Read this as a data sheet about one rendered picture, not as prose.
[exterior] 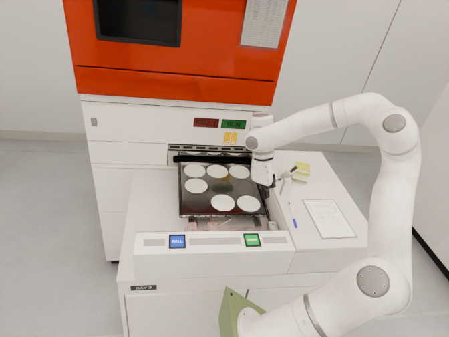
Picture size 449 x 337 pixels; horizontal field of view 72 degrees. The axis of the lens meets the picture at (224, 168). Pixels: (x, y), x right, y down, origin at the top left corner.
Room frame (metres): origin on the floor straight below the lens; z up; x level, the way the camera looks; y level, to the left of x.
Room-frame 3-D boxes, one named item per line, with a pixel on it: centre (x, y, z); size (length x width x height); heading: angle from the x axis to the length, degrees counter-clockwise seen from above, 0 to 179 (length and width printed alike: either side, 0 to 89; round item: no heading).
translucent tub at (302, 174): (1.14, -0.34, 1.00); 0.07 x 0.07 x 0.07; 83
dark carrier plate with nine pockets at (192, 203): (1.07, 0.01, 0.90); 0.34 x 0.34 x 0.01; 13
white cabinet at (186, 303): (0.99, -0.10, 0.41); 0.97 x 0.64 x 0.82; 103
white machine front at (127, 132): (1.25, 0.24, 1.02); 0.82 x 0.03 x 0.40; 103
